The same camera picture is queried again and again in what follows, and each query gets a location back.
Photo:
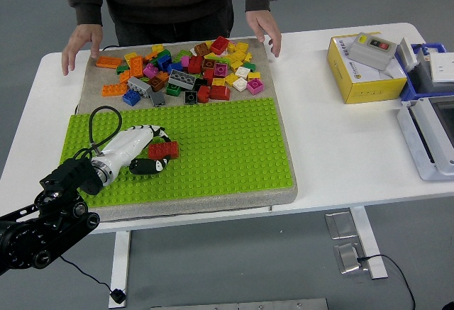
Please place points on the red long toy brick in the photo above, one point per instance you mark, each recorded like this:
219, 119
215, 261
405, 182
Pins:
163, 150

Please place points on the pink small toy brick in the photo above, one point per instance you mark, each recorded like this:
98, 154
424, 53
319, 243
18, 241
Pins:
184, 61

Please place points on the blue plastic bin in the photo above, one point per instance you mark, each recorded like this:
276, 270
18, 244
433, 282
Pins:
413, 94

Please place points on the light grey junction box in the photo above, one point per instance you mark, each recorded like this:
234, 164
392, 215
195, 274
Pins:
415, 139

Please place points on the lime green toy brick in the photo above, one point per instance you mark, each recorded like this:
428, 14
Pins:
182, 54

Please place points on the brown toy brick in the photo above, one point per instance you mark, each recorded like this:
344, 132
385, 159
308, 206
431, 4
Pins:
201, 49
156, 83
208, 63

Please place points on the dark green toy brick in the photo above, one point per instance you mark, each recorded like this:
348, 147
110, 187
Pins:
173, 89
249, 66
164, 53
122, 69

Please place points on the silver floor plate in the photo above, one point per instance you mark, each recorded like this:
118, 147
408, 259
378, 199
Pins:
340, 225
349, 258

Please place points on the person's left hand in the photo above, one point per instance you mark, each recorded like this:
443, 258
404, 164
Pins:
262, 22

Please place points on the white wall socket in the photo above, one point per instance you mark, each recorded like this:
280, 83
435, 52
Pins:
443, 67

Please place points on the white toy brick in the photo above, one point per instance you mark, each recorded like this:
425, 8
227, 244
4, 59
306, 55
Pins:
242, 72
240, 84

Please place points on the yellow toy brick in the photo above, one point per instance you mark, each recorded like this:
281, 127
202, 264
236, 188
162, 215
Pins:
239, 55
254, 75
157, 48
130, 56
231, 79
236, 65
242, 47
218, 81
231, 47

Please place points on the dark grey toy brick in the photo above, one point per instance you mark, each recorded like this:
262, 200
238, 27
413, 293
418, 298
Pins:
157, 98

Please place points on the person's right hand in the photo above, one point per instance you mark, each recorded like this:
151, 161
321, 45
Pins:
83, 38

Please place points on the orange thin toy brick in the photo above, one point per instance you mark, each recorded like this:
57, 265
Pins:
151, 55

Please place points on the blue toy brick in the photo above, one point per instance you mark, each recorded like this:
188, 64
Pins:
131, 97
175, 67
164, 62

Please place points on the red small toy brick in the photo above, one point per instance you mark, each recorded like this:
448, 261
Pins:
203, 94
208, 75

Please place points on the dark grey plastic component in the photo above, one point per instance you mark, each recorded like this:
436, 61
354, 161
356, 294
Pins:
423, 77

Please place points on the metal floor strip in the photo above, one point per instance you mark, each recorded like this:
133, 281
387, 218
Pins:
248, 304

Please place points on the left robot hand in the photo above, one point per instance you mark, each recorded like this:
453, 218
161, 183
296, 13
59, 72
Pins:
127, 147

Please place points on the green studded baseplate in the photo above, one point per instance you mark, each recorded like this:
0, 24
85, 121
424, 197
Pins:
213, 147

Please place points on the orange small toy brick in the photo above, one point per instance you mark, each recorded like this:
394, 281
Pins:
163, 76
124, 76

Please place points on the light grey long toy brick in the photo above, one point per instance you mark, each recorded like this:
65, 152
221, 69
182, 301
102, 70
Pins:
139, 87

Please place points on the white table leg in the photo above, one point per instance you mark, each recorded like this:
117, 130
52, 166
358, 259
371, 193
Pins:
369, 246
118, 271

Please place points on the orange long toy brick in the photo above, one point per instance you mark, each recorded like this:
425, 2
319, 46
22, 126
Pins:
108, 62
136, 66
114, 89

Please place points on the white table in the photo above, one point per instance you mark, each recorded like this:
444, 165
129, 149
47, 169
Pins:
319, 129

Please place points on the yellow cardboard box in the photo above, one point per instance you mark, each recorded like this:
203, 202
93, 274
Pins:
372, 90

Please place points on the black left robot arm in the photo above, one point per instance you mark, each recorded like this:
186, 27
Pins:
53, 225

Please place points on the white plastic component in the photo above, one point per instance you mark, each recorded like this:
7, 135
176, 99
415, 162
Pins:
408, 54

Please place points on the black toy brick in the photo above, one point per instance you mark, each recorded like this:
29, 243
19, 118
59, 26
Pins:
199, 83
191, 97

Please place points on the grey switch box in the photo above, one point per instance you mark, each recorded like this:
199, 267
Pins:
369, 54

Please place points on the grey foam mat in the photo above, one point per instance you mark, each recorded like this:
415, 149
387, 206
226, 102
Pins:
213, 203

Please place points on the magenta toy brick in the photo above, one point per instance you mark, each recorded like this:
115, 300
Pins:
255, 86
220, 70

